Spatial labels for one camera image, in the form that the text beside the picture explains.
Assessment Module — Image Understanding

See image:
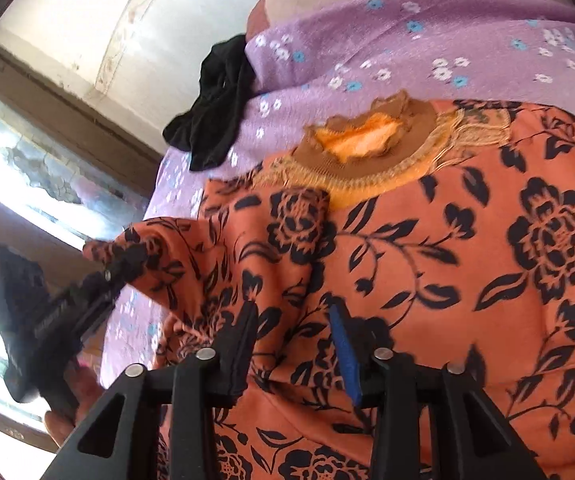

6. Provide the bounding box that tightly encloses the orange black floral garment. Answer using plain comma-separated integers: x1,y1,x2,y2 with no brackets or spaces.
85,92,575,479

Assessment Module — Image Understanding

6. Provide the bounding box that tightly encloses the person's left hand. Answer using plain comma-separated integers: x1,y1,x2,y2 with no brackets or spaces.
42,358,107,449

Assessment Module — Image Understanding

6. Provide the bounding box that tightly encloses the black cloth on bed edge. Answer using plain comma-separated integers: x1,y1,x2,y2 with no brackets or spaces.
163,35,255,172

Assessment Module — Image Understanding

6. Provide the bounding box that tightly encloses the purple floral bed sheet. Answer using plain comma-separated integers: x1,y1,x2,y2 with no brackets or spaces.
98,0,575,386

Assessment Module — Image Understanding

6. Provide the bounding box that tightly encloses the brown wooden window frame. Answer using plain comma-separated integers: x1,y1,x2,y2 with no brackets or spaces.
0,47,162,197

